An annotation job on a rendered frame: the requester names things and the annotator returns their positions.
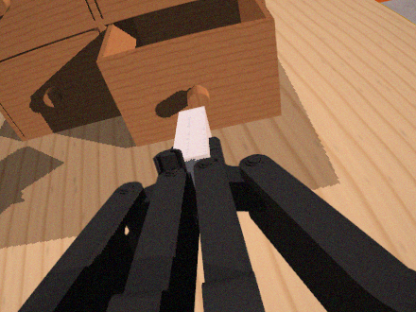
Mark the brown wooden chest of drawers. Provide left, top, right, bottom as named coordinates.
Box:
left=0, top=0, right=197, bottom=142

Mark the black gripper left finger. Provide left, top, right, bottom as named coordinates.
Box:
left=18, top=109, right=199, bottom=312

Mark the brown wooden drawer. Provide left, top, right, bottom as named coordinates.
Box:
left=96, top=0, right=282, bottom=147
left=0, top=0, right=95, bottom=55
left=0, top=27, right=119, bottom=137
left=96, top=0, right=169, bottom=19

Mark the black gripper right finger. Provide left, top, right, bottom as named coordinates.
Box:
left=189, top=106, right=416, bottom=312

